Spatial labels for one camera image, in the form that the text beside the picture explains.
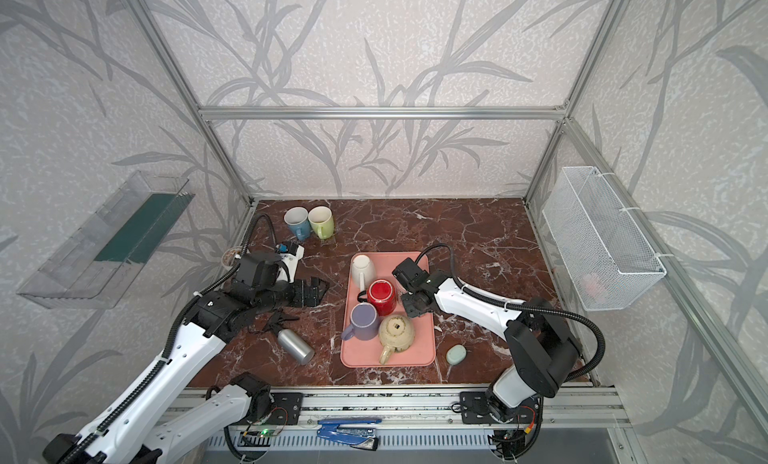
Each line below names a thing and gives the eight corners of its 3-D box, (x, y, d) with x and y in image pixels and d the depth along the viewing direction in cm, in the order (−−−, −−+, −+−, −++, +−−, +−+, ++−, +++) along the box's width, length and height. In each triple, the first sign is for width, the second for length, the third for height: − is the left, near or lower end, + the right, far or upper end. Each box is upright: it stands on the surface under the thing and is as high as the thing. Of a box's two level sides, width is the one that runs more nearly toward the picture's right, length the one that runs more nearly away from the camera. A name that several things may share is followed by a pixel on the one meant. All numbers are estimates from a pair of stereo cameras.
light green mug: (311, 246, 108) (304, 229, 101) (316, 223, 115) (310, 206, 108) (332, 246, 108) (327, 230, 101) (336, 223, 116) (332, 206, 108)
